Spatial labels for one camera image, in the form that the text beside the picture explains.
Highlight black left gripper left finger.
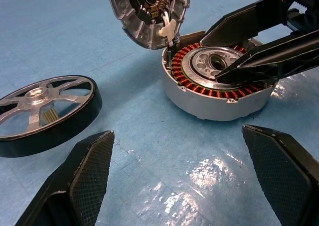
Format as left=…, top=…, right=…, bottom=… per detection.
left=14, top=130, right=115, bottom=226

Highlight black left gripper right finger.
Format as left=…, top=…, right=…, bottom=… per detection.
left=242, top=124, right=319, bottom=226

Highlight blue table mat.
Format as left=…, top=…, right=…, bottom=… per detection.
left=0, top=0, right=319, bottom=226

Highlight grey round motor lid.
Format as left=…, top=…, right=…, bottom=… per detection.
left=106, top=0, right=190, bottom=50

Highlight silver spoked rotor black rim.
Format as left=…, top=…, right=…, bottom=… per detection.
left=0, top=75, right=103, bottom=158

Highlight grey motor housing copper windings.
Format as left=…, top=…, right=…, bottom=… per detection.
left=160, top=31, right=279, bottom=121

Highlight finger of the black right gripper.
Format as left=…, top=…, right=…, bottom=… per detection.
left=215, top=29, right=319, bottom=86
left=200, top=0, right=296, bottom=48

